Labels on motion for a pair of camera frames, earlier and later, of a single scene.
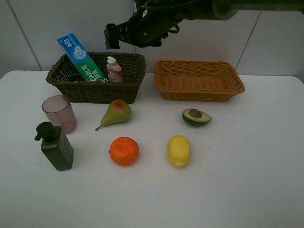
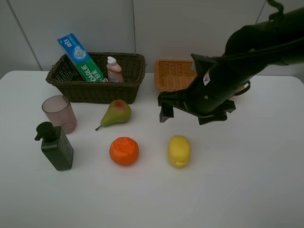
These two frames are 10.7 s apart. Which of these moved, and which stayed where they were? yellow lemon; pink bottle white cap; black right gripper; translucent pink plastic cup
Moved: black right gripper
Stayed: yellow lemon; translucent pink plastic cup; pink bottle white cap
